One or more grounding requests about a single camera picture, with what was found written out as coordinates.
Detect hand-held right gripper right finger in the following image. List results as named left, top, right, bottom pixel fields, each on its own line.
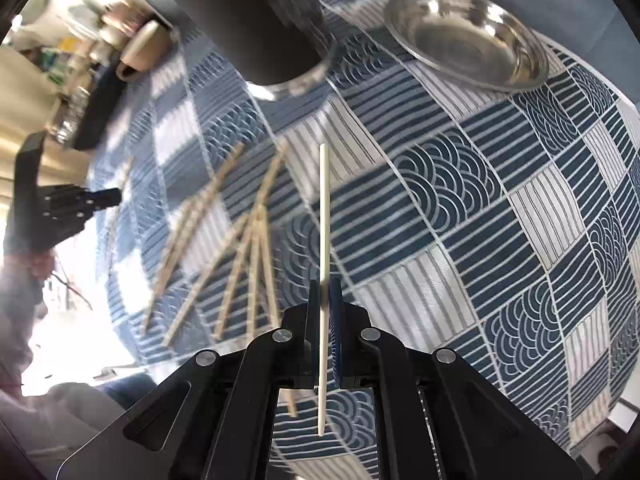
left=327, top=281, right=583, bottom=480

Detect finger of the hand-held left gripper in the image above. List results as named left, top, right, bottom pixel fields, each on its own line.
left=43, top=185, right=123, bottom=234

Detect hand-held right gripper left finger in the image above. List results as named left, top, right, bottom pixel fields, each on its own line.
left=56, top=280, right=321, bottom=480

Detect pile of wooden chopsticks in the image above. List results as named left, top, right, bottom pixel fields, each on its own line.
left=107, top=140, right=301, bottom=419

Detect white chopstick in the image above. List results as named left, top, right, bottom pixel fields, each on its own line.
left=318, top=143, right=330, bottom=436

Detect black cylindrical utensil holder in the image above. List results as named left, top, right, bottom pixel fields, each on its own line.
left=162, top=0, right=342, bottom=102

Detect person's left forearm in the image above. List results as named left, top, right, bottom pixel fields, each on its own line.
left=0, top=247, right=57, bottom=366

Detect dark blurred object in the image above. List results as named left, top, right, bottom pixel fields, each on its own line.
left=74, top=66, right=127, bottom=152

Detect blurred cluttered bottles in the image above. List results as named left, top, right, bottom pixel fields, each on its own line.
left=44, top=0, right=151, bottom=147

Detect tan ceramic cup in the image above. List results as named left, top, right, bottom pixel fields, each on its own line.
left=116, top=19, right=174, bottom=82

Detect blue patterned tablecloth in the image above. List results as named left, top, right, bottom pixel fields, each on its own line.
left=87, top=0, right=640, bottom=480

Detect round metal bowl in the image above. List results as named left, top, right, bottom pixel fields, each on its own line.
left=383, top=0, right=551, bottom=92

